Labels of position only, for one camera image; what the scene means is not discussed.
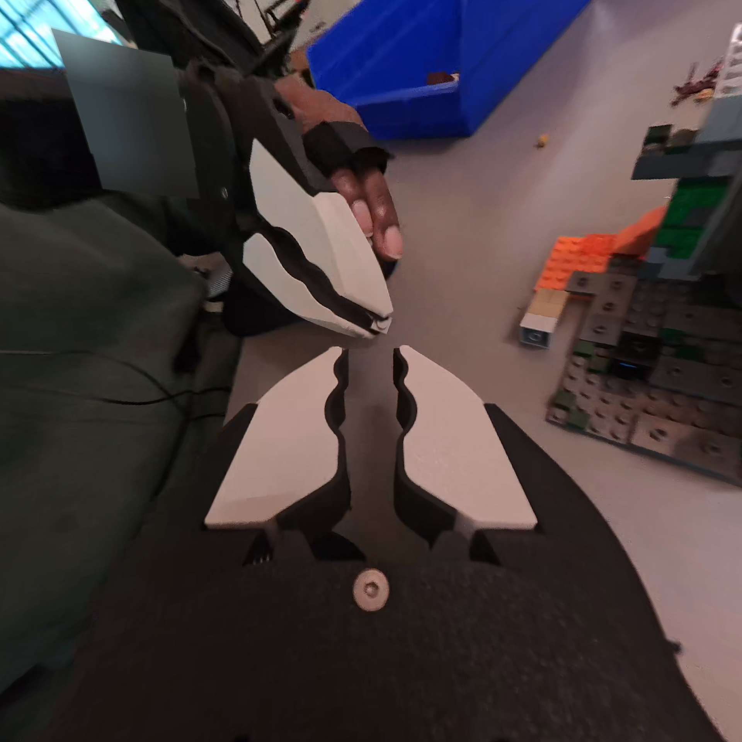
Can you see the tiny tan stud piece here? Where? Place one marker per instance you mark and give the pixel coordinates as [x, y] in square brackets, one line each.
[382, 324]

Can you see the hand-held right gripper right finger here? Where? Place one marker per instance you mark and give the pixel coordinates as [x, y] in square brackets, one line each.
[464, 464]

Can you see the grey mesh chair seat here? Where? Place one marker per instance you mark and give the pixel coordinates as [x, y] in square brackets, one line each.
[215, 284]

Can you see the black office chair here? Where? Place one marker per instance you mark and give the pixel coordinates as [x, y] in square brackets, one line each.
[191, 29]

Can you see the person's left hand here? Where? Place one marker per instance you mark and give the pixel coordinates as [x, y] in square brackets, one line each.
[377, 203]

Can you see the pile of toy bricks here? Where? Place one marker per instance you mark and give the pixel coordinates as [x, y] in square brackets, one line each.
[441, 77]

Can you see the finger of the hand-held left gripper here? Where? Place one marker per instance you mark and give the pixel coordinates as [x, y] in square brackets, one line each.
[324, 243]
[278, 278]

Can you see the toy brick building model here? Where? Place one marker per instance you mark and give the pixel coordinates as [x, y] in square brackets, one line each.
[666, 319]

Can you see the person's left forearm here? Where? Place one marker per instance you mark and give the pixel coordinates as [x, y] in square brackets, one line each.
[174, 226]

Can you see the tan white toy brick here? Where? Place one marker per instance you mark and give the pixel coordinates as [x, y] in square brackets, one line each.
[542, 322]

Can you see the grey desk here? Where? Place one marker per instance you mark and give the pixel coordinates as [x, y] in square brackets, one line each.
[464, 232]

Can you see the blue plastic bin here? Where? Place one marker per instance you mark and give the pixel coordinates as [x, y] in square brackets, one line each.
[406, 46]

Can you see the black wrist rest pad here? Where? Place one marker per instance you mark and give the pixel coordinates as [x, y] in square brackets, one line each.
[255, 316]

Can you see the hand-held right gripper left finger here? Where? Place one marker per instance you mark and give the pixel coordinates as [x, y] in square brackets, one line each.
[278, 464]

